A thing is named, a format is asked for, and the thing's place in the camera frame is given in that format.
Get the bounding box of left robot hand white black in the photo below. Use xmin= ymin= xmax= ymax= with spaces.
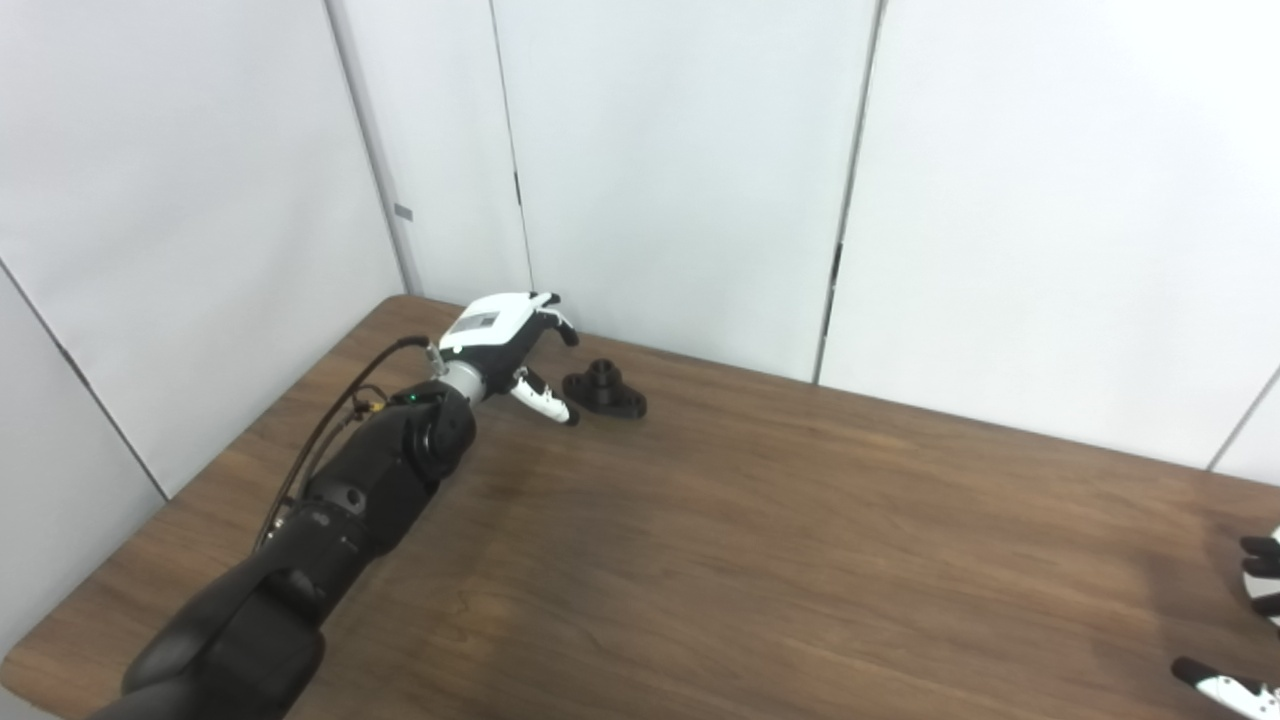
xmin=438 ymin=291 xmax=581 ymax=427

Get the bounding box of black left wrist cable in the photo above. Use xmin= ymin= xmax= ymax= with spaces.
xmin=255 ymin=336 xmax=446 ymax=551

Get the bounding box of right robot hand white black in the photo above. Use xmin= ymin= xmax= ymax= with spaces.
xmin=1172 ymin=536 xmax=1280 ymax=720

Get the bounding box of black flanged holder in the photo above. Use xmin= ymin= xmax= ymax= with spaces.
xmin=562 ymin=361 xmax=648 ymax=419

